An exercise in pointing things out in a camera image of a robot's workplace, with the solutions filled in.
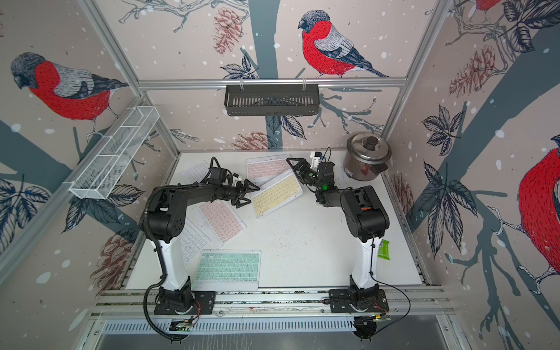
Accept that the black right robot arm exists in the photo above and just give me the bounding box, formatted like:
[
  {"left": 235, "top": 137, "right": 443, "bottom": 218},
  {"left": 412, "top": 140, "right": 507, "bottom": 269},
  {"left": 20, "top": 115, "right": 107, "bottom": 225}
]
[{"left": 287, "top": 157, "right": 390, "bottom": 312}]

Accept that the aluminium frame rail base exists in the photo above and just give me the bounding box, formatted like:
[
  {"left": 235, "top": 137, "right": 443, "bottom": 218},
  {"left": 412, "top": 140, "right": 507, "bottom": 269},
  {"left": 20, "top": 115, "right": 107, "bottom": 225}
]
[{"left": 90, "top": 285, "right": 456, "bottom": 318}]

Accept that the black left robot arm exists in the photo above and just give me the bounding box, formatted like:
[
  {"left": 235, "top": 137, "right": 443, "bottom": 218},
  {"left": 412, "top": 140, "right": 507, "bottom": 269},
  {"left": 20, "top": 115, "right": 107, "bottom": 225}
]
[{"left": 140, "top": 166, "right": 260, "bottom": 316}]

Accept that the green keyboard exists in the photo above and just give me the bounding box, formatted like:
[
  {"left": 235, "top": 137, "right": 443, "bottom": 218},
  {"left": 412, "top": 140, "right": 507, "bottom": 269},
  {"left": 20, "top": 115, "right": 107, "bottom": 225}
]
[{"left": 192, "top": 249, "right": 262, "bottom": 293}]

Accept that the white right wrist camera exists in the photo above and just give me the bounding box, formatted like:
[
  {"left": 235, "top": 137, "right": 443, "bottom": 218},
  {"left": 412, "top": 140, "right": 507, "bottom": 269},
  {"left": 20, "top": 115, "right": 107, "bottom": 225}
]
[{"left": 310, "top": 151, "right": 324, "bottom": 168}]

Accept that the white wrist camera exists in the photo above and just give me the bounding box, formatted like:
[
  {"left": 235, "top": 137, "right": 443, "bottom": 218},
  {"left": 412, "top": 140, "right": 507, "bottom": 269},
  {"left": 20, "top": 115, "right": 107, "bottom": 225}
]
[
  {"left": 228, "top": 174, "right": 242, "bottom": 186},
  {"left": 310, "top": 151, "right": 324, "bottom": 168}
]

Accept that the white keyboard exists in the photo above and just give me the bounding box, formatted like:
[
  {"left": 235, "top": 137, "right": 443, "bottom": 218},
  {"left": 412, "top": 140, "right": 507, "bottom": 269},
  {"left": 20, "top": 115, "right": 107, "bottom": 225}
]
[
  {"left": 178, "top": 161, "right": 209, "bottom": 185},
  {"left": 179, "top": 220, "right": 211, "bottom": 266}
]

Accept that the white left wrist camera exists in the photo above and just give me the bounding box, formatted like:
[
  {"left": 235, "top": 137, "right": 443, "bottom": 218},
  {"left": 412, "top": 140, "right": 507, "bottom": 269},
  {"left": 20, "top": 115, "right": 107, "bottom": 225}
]
[{"left": 228, "top": 174, "right": 242, "bottom": 186}]

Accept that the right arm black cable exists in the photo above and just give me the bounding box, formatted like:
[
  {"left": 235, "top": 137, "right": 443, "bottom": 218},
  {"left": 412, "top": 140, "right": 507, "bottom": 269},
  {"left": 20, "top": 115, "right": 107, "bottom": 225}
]
[{"left": 369, "top": 238, "right": 413, "bottom": 335}]

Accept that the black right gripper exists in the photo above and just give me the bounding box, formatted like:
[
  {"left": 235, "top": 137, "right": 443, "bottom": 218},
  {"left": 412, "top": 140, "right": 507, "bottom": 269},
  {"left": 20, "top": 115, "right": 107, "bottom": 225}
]
[{"left": 288, "top": 158, "right": 325, "bottom": 192}]

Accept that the steel rice cooker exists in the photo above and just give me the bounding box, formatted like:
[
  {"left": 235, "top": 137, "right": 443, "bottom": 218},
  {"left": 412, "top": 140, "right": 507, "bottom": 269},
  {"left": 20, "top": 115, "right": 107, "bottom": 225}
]
[{"left": 343, "top": 133, "right": 392, "bottom": 182}]

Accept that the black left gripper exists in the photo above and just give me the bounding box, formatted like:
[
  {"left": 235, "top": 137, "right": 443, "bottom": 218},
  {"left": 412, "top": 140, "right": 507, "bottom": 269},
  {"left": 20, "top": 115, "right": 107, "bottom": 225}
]
[{"left": 220, "top": 180, "right": 260, "bottom": 209}]

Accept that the black hanging wire basket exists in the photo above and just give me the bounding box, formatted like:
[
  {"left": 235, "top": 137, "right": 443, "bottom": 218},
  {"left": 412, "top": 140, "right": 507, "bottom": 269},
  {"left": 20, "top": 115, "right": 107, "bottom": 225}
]
[{"left": 224, "top": 84, "right": 320, "bottom": 117}]

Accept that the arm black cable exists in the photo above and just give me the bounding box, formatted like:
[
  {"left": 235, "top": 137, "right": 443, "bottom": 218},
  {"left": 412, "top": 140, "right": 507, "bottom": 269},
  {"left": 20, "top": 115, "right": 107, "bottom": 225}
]
[
  {"left": 141, "top": 205, "right": 198, "bottom": 343},
  {"left": 369, "top": 238, "right": 413, "bottom": 335}
]

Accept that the green small packet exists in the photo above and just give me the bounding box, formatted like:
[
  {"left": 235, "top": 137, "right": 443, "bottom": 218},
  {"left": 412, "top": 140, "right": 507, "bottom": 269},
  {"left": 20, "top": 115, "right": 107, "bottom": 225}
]
[{"left": 378, "top": 239, "right": 390, "bottom": 260}]

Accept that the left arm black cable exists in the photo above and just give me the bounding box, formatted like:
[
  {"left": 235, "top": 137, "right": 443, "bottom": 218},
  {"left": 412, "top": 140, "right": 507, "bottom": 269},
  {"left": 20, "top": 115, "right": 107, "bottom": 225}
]
[{"left": 141, "top": 205, "right": 198, "bottom": 343}]

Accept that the white wire mesh basket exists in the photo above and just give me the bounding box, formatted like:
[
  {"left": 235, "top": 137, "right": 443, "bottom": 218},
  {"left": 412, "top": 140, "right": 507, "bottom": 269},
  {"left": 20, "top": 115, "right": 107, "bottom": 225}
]
[{"left": 69, "top": 106, "right": 160, "bottom": 199}]

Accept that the pink keyboard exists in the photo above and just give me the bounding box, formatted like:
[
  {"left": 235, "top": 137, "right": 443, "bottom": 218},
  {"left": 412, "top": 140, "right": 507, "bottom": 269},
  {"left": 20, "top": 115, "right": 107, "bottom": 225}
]
[
  {"left": 246, "top": 154, "right": 291, "bottom": 186},
  {"left": 192, "top": 201, "right": 246, "bottom": 249}
]

